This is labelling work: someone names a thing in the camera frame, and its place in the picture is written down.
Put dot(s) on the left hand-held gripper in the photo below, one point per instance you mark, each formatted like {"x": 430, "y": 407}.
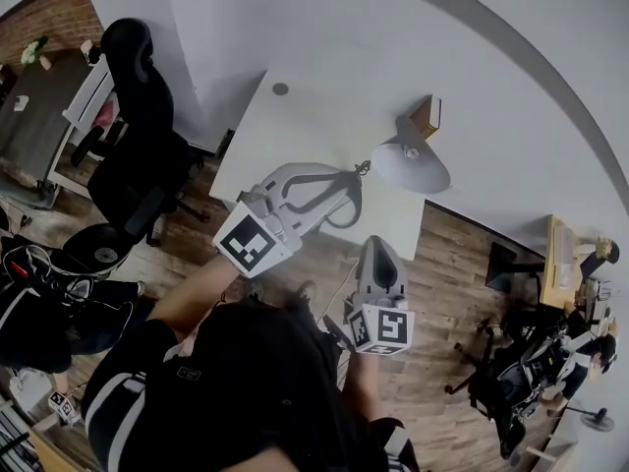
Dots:
{"x": 245, "y": 241}

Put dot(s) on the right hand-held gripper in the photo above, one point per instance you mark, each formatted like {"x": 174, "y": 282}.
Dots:
{"x": 388, "y": 327}

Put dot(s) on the person's left forearm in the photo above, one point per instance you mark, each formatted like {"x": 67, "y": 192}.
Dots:
{"x": 191, "y": 293}

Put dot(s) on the person's right forearm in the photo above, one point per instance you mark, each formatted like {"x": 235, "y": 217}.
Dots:
{"x": 363, "y": 386}

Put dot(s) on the white desk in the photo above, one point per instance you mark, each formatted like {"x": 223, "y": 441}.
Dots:
{"x": 295, "y": 126}

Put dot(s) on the black chest device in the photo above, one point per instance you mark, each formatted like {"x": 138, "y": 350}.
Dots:
{"x": 336, "y": 332}

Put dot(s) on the yellow book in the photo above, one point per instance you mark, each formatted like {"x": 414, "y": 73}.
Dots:
{"x": 432, "y": 116}

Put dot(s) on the black swivel chair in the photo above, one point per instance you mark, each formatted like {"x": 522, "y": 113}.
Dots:
{"x": 491, "y": 391}

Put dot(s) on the person's black clothed torso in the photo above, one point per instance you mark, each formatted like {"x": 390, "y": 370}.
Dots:
{"x": 245, "y": 401}

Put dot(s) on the black high-back office chair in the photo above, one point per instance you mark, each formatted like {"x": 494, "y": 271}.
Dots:
{"x": 142, "y": 106}

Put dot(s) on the small potted plant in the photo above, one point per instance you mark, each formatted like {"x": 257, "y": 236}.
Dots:
{"x": 604, "y": 249}

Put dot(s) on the white wooden chair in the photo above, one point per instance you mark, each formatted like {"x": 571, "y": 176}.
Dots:
{"x": 81, "y": 103}

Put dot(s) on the black floor fan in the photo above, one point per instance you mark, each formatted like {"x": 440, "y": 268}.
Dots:
{"x": 599, "y": 423}

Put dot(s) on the small white container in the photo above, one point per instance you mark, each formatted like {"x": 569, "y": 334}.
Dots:
{"x": 88, "y": 49}

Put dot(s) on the dark wooden table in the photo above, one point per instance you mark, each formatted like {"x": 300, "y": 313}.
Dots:
{"x": 34, "y": 131}

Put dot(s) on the flower vase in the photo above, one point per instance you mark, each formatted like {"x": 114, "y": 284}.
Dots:
{"x": 45, "y": 62}

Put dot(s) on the small white paper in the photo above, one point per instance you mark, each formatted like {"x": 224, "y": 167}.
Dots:
{"x": 21, "y": 102}

